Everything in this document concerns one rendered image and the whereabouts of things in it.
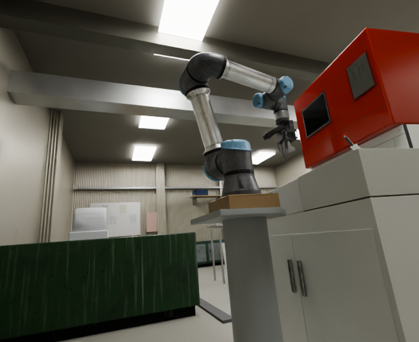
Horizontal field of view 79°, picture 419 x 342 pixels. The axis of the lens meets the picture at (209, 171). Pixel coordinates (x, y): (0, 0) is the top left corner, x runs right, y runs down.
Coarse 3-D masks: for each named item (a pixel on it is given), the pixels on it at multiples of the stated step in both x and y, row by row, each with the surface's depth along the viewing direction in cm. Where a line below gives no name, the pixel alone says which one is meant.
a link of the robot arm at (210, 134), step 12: (180, 84) 117; (192, 84) 111; (204, 84) 112; (192, 96) 112; (204, 96) 112; (204, 108) 111; (204, 120) 110; (216, 120) 113; (204, 132) 110; (216, 132) 110; (204, 144) 111; (216, 144) 108; (204, 156) 110; (204, 168) 112; (216, 168) 103; (216, 180) 112
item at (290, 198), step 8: (288, 184) 117; (296, 184) 110; (272, 192) 133; (280, 192) 124; (288, 192) 117; (296, 192) 110; (280, 200) 124; (288, 200) 117; (296, 200) 110; (288, 208) 118; (296, 208) 111
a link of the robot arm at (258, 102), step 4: (264, 92) 126; (256, 96) 129; (260, 96) 126; (264, 96) 126; (256, 100) 128; (260, 100) 126; (264, 100) 126; (268, 100) 125; (272, 100) 124; (256, 104) 128; (260, 104) 128; (264, 104) 128; (268, 104) 127; (272, 104) 130; (276, 104) 131; (260, 108) 130; (264, 108) 131; (268, 108) 131; (272, 108) 131
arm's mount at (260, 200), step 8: (216, 200) 92; (224, 200) 85; (232, 200) 82; (240, 200) 83; (248, 200) 84; (256, 200) 85; (264, 200) 86; (272, 200) 87; (216, 208) 91; (224, 208) 85; (232, 208) 81
